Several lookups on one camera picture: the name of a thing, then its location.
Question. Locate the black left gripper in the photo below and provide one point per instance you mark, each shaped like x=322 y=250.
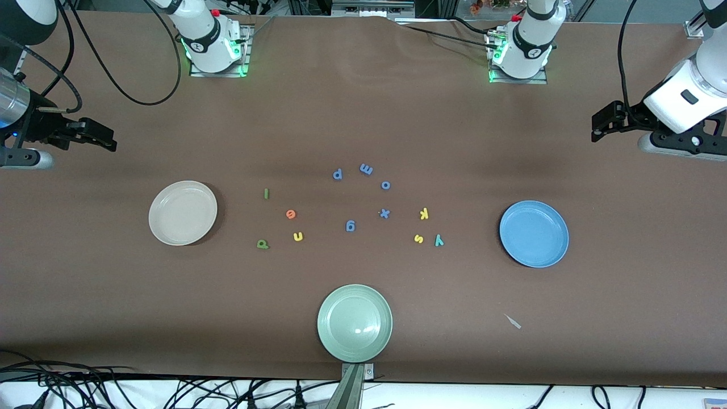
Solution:
x=631 y=116

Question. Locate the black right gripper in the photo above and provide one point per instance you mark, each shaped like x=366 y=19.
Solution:
x=38 y=126

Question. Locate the green foam letter p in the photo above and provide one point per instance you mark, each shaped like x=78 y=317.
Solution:
x=262 y=245

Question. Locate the teal foam letter y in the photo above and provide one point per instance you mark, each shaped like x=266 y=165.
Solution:
x=438 y=241

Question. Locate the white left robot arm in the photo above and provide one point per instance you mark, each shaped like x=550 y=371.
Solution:
x=528 y=45

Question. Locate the beige round plate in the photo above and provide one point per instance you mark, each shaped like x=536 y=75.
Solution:
x=182 y=213

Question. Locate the blue round plate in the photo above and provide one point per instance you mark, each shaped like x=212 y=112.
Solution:
x=534 y=234

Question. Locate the brown table cover sheet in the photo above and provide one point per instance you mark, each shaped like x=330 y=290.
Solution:
x=397 y=113

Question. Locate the small white tape scrap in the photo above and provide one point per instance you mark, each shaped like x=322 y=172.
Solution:
x=514 y=322

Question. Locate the blue foam letter m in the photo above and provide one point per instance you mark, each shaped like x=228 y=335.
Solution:
x=366 y=169

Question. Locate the grey metal box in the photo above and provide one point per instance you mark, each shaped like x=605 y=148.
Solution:
x=372 y=7

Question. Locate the green round plate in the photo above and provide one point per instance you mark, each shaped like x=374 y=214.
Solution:
x=355 y=324

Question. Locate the aluminium frame profile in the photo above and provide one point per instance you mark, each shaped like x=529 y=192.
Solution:
x=19 y=61
x=693 y=29

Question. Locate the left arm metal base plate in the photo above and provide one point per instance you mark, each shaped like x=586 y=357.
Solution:
x=500 y=80

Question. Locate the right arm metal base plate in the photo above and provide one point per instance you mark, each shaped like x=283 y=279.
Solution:
x=247 y=62

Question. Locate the grey metal camera mount post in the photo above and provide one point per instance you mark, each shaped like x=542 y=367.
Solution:
x=353 y=392

